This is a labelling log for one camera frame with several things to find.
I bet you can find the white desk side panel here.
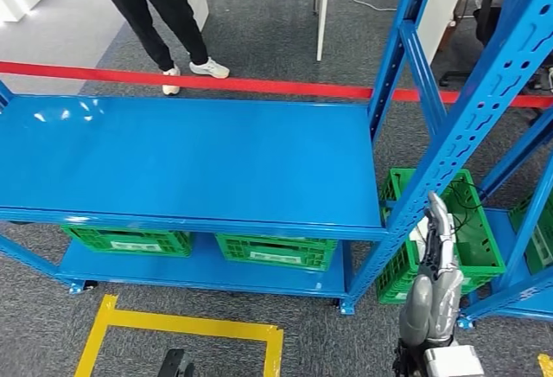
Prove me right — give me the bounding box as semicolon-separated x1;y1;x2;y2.
416;0;476;67

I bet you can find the black cable in crate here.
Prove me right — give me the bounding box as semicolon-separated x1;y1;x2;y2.
445;179;490;233

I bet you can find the grey metal robot foot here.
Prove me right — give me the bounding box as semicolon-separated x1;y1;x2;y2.
157;348;196;377

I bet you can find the person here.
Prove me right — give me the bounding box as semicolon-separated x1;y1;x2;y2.
89;0;231;97

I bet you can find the blue metal shelf rack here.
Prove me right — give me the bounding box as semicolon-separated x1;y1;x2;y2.
456;0;553;331
0;0;553;316

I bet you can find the white part in crate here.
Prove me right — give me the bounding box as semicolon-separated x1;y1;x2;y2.
407;216;431;262

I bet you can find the red barrier belt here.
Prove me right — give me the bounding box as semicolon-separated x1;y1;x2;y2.
0;60;553;110

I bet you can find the black office chair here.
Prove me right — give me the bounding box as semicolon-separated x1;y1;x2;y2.
438;0;553;92

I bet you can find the white table with steel rail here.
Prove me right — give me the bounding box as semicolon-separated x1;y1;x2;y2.
200;0;333;62

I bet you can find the green plastic crate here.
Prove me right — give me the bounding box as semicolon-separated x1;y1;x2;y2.
508;190;553;276
214;233;339;273
60;224;194;259
374;168;507;306

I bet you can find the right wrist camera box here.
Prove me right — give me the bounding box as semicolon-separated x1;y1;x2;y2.
422;344;486;377

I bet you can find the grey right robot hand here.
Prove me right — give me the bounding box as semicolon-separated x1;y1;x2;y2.
398;190;465;348

